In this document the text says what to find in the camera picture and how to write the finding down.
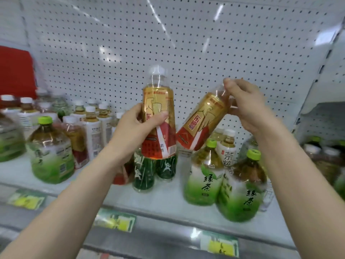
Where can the person's left forearm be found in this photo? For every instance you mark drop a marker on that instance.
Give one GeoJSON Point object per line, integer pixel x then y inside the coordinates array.
{"type": "Point", "coordinates": [67, 204]}

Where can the dark green label bottle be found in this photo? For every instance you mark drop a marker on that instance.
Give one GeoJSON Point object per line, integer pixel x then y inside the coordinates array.
{"type": "Point", "coordinates": [143, 173]}
{"type": "Point", "coordinates": [166, 168]}

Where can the person's right hand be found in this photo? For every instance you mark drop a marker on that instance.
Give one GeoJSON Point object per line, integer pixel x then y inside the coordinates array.
{"type": "Point", "coordinates": [253, 107]}

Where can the white label tea bottle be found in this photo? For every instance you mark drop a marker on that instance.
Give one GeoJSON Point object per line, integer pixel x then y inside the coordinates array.
{"type": "Point", "coordinates": [228, 149]}
{"type": "Point", "coordinates": [217, 134]}

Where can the person's left hand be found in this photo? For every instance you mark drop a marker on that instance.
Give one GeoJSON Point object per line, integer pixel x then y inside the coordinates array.
{"type": "Point", "coordinates": [128, 132]}

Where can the red gold label tea bottle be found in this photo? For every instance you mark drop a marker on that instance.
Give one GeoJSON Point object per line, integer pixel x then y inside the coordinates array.
{"type": "Point", "coordinates": [159, 97]}
{"type": "Point", "coordinates": [200, 124]}

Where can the group of white label bottles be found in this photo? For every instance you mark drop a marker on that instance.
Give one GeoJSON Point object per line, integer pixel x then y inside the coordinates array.
{"type": "Point", "coordinates": [94, 126]}

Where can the white metal shelf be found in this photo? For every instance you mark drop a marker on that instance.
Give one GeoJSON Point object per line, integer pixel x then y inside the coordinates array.
{"type": "Point", "coordinates": [167, 202]}

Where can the brown tea white cap bottle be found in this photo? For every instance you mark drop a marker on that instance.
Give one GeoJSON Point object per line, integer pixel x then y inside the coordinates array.
{"type": "Point", "coordinates": [311, 153]}
{"type": "Point", "coordinates": [327, 164]}

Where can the red label white cap bottle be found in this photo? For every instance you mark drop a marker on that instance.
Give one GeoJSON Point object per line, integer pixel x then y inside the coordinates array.
{"type": "Point", "coordinates": [76, 140]}

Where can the white shelf side panel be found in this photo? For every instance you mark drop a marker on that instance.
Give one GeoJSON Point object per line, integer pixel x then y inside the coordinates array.
{"type": "Point", "coordinates": [320, 78]}

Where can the large green tea bottle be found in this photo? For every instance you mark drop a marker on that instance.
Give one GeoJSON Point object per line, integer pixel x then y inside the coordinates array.
{"type": "Point", "coordinates": [51, 156]}
{"type": "Point", "coordinates": [202, 180]}
{"type": "Point", "coordinates": [9, 140]}
{"type": "Point", "coordinates": [242, 194]}
{"type": "Point", "coordinates": [340, 183]}

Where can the green yellow price tag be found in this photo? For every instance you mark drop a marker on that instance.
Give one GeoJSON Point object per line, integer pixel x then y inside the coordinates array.
{"type": "Point", "coordinates": [219, 244]}
{"type": "Point", "coordinates": [26, 199]}
{"type": "Point", "coordinates": [116, 220]}

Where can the person's left thumb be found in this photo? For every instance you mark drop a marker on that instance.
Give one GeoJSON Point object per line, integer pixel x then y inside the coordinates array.
{"type": "Point", "coordinates": [157, 120]}

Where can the person's right thumb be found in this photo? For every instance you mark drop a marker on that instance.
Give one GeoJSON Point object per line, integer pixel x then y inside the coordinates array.
{"type": "Point", "coordinates": [235, 110]}

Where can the person's right forearm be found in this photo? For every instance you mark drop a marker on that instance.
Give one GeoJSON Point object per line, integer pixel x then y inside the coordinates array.
{"type": "Point", "coordinates": [302, 186]}

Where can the white pegboard back panel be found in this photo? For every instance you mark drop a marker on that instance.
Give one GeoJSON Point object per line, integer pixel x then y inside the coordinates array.
{"type": "Point", "coordinates": [121, 45]}

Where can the red sign board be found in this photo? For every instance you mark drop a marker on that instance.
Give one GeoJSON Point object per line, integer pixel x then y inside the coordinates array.
{"type": "Point", "coordinates": [16, 71]}

